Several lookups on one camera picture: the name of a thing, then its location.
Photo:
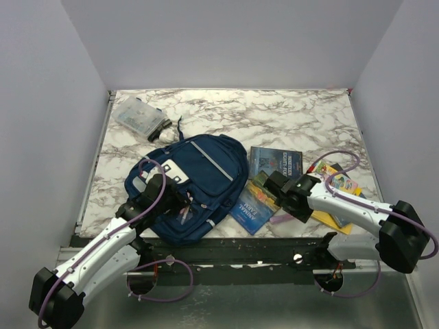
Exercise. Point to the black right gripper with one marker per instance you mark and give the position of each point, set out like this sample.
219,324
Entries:
302,214

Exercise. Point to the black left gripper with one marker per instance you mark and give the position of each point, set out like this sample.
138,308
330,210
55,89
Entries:
181,200

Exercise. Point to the blue white pen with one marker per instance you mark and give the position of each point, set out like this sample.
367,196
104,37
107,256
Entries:
186,210

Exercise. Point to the purple highlighter marker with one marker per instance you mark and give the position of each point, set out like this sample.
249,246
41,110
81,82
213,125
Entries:
280,218

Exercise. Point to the navy blue student backpack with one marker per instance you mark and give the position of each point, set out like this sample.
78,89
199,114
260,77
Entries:
214,171

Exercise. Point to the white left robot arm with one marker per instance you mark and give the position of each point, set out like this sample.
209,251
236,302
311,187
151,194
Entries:
59,296

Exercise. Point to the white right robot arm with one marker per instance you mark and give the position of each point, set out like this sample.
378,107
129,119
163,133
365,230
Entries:
395,233

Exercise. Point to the Animal Farm book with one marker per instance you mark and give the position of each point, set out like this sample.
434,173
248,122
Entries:
255,205

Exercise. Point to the Nineteen Eighty-Four book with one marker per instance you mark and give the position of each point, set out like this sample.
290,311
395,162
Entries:
288,162

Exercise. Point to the yellow notebook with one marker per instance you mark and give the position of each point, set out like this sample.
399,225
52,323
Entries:
327,220

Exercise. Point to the colourful children's book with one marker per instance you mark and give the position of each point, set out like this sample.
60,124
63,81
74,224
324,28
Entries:
340,181

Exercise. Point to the blue picture book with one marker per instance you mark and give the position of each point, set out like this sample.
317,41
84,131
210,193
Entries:
340,221

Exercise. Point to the white cylindrical object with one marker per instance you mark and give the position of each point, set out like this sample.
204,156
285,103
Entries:
167,136

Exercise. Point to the clear plastic organiser box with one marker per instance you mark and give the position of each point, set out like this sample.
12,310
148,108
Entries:
141,118

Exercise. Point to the black mounting base plate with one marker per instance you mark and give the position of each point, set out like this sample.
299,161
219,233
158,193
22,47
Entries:
229,261

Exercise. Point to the aluminium extrusion rail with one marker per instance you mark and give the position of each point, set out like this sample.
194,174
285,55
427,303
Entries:
91,257

